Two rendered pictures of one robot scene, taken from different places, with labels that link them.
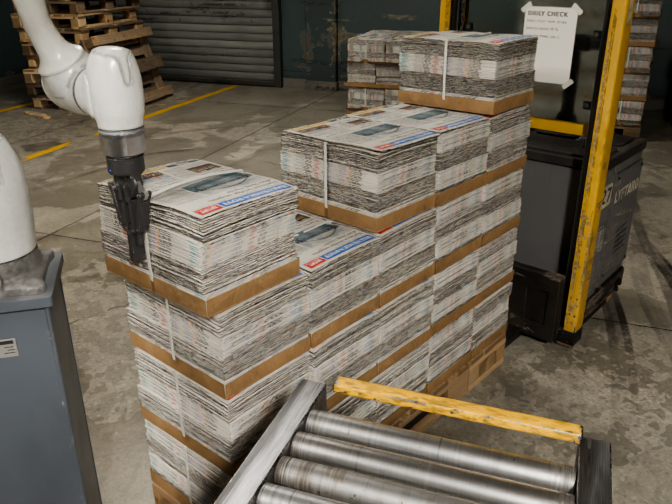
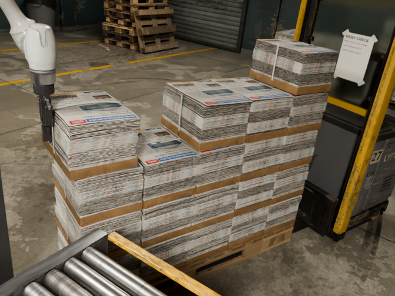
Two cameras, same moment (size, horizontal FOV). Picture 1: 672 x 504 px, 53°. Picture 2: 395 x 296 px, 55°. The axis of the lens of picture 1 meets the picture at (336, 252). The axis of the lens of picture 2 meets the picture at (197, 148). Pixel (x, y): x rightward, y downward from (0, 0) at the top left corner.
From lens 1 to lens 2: 47 cm
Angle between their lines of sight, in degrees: 11
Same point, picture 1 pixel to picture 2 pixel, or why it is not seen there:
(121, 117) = (38, 63)
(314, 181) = (176, 114)
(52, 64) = (14, 29)
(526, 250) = (323, 178)
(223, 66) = (210, 36)
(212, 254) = (76, 147)
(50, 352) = not seen: outside the picture
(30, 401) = not seen: outside the picture
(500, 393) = (278, 259)
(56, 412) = not seen: outside the picture
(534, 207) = (332, 153)
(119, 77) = (39, 41)
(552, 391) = (311, 266)
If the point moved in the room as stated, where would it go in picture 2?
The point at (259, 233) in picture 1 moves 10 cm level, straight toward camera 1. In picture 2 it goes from (110, 140) to (101, 150)
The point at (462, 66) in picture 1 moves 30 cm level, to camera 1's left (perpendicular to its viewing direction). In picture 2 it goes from (284, 63) to (230, 54)
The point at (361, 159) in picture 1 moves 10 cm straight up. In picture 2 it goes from (197, 107) to (199, 87)
